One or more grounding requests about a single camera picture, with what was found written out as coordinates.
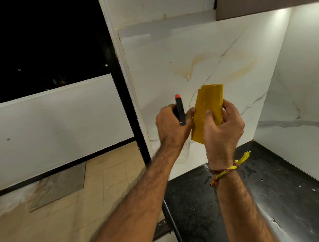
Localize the person's left hand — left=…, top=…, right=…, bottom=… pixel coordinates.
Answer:
left=155, top=103, right=196, bottom=150

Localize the person's right hand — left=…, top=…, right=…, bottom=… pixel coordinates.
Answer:
left=203, top=98, right=246, bottom=170

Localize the clear spray bottle black trigger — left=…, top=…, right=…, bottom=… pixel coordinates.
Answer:
left=173, top=94, right=192, bottom=164

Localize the yellow cleaning cloth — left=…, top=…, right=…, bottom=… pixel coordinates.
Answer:
left=191, top=84, right=224, bottom=145

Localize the person's left forearm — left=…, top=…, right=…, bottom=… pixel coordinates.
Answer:
left=93, top=143, right=186, bottom=242

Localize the person's right forearm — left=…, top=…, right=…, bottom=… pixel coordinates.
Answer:
left=214, top=169, right=276, bottom=242

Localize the yellow thread wristband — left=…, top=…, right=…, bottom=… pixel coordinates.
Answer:
left=209, top=151, right=252, bottom=187

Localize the black stone countertop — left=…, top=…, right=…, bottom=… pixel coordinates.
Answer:
left=162, top=139, right=319, bottom=242

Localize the black floor drain grate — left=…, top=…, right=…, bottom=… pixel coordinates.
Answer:
left=152, top=219, right=172, bottom=241

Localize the brown upper cabinet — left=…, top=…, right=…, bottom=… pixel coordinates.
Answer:
left=215, top=0, right=319, bottom=22

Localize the black door frame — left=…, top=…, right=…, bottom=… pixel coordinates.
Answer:
left=0, top=32, right=153, bottom=197

